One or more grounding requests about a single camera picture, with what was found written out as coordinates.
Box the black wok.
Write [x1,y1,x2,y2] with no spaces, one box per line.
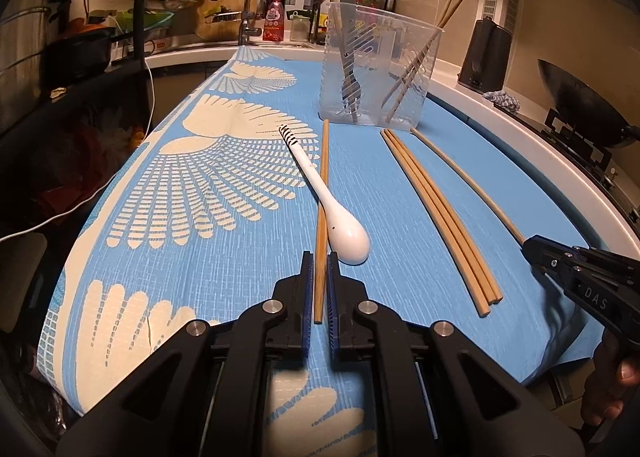
[537,58,640,148]

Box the red dish soap bottle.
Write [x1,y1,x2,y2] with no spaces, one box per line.
[262,0,286,42]

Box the white cable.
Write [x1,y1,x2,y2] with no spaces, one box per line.
[0,17,153,243]

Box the blue cloth with cream pattern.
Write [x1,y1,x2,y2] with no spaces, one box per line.
[37,46,606,438]

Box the large wooden cutting board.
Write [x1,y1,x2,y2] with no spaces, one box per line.
[195,0,253,40]

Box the black pot with orange lid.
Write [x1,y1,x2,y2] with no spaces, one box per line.
[42,27,118,88]

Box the clear plastic utensil container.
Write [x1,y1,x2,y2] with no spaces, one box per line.
[318,1,446,128]

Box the black electric kettle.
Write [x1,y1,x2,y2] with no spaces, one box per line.
[457,18,513,92]

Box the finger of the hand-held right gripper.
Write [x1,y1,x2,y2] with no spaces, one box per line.
[522,241,576,283]
[529,235,583,263]

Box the glass jar with green lid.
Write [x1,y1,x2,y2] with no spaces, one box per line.
[290,11,311,42]

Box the large steel pot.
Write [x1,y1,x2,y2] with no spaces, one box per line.
[0,0,56,132]

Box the black metal shelf rack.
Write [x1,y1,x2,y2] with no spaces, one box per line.
[0,0,156,138]

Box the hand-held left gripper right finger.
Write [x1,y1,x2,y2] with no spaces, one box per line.
[326,252,586,457]

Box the checkered dish cloth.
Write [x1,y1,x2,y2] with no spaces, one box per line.
[482,91,521,112]

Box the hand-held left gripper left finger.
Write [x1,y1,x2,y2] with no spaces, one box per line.
[55,251,315,457]

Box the black gas stove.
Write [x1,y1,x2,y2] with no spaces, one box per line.
[495,102,640,238]

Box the person's right hand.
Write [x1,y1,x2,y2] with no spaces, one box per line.
[582,329,640,435]

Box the white ceramic spoon striped handle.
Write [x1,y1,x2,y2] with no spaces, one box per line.
[278,124,371,266]

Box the steel kitchen faucet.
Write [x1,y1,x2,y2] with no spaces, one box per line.
[209,0,262,45]

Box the knife with grey handle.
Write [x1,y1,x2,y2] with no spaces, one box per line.
[340,0,362,125]

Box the green plastic bowl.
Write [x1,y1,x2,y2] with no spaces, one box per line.
[107,9,176,32]

